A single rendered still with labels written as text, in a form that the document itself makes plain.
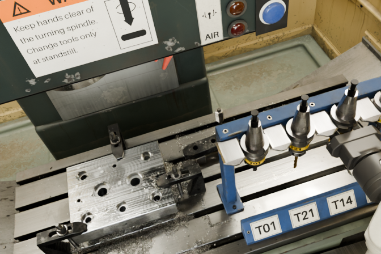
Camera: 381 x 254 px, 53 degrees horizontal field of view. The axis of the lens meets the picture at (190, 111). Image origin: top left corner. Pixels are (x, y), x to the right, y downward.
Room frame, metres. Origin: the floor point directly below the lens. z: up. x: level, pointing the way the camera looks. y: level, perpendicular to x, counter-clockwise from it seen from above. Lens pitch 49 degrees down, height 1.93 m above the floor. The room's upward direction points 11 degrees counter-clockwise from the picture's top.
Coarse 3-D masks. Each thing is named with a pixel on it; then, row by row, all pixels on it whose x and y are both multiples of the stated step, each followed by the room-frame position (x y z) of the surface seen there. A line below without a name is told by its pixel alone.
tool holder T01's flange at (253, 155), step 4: (244, 136) 0.51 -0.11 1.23; (264, 136) 0.50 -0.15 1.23; (244, 140) 0.50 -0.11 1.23; (268, 140) 0.49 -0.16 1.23; (240, 144) 0.49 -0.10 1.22; (244, 144) 0.49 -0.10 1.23; (268, 144) 0.48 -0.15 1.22; (244, 148) 0.48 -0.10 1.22; (264, 148) 0.47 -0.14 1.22; (268, 148) 0.47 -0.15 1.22; (244, 152) 0.47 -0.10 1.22; (248, 152) 0.46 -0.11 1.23; (252, 152) 0.46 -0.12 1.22; (256, 152) 0.46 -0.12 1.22; (260, 152) 0.47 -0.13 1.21; (264, 152) 0.46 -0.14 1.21; (248, 156) 0.47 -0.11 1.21; (252, 156) 0.46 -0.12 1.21; (256, 156) 0.46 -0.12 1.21
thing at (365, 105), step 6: (366, 96) 0.56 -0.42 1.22; (360, 102) 0.55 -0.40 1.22; (366, 102) 0.54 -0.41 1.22; (372, 102) 0.54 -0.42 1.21; (360, 108) 0.53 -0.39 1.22; (366, 108) 0.53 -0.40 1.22; (372, 108) 0.52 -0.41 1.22; (360, 114) 0.51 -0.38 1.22; (366, 114) 0.51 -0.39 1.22; (372, 114) 0.51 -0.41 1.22; (378, 114) 0.50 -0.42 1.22; (366, 120) 0.49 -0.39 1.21; (372, 120) 0.49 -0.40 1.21
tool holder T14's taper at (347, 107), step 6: (342, 96) 0.52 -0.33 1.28; (348, 96) 0.51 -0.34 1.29; (354, 96) 0.50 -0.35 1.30; (342, 102) 0.51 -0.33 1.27; (348, 102) 0.50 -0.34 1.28; (354, 102) 0.50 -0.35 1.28; (336, 108) 0.53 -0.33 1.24; (342, 108) 0.51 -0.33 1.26; (348, 108) 0.50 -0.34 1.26; (354, 108) 0.50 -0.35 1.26; (336, 114) 0.52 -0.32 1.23; (342, 114) 0.50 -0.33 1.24; (348, 114) 0.50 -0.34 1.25; (354, 114) 0.50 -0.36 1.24
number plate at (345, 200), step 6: (342, 192) 0.46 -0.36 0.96; (348, 192) 0.45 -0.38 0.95; (330, 198) 0.45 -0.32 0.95; (336, 198) 0.45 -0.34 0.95; (342, 198) 0.44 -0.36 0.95; (348, 198) 0.44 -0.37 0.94; (354, 198) 0.44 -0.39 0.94; (330, 204) 0.44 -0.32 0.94; (336, 204) 0.44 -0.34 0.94; (342, 204) 0.43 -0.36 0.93; (348, 204) 0.43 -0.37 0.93; (354, 204) 0.43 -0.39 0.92; (330, 210) 0.43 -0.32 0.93; (336, 210) 0.42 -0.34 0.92; (342, 210) 0.42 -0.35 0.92
